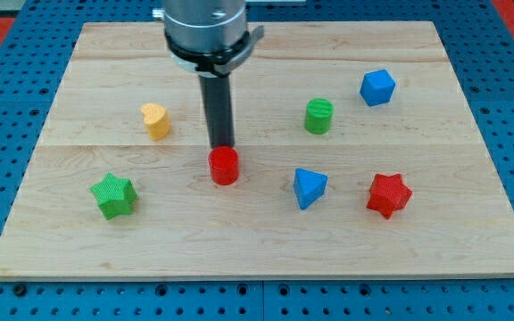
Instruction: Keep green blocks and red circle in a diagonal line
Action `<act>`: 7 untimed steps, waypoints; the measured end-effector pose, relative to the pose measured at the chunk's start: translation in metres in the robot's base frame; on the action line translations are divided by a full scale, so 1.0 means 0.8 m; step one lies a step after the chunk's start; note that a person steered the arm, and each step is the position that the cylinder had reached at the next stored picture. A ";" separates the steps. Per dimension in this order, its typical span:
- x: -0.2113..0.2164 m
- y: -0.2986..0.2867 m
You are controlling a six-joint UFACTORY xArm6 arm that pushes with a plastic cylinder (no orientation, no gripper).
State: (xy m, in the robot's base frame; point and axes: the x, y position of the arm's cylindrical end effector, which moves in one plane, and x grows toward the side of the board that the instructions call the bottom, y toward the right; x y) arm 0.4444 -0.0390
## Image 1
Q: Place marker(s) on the red cylinder block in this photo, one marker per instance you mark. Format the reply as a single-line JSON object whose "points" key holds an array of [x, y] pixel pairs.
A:
{"points": [[224, 165]]}

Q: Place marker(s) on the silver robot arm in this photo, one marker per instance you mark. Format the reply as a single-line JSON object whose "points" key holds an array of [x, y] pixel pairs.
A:
{"points": [[210, 38]]}

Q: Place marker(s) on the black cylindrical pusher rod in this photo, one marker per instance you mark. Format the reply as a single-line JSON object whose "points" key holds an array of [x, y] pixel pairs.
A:
{"points": [[218, 111]]}

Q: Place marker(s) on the green cylinder block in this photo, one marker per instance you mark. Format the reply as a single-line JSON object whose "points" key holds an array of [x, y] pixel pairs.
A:
{"points": [[318, 116]]}

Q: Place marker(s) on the blue triangle block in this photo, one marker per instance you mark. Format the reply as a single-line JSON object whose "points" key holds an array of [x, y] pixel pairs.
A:
{"points": [[308, 186]]}

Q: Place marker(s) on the wooden board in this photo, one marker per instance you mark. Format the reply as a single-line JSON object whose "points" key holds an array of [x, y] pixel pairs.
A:
{"points": [[458, 223]]}

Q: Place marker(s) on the green star block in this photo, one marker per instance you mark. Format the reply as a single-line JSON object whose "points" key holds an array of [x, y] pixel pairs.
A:
{"points": [[114, 196]]}

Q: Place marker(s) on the blue cube block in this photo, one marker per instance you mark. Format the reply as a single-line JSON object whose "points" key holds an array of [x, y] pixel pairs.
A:
{"points": [[377, 87]]}

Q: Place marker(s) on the yellow heart block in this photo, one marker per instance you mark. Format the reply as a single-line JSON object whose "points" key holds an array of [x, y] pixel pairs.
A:
{"points": [[156, 120]]}

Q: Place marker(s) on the red star block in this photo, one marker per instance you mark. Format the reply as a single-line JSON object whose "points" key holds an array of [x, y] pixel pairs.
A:
{"points": [[387, 194]]}

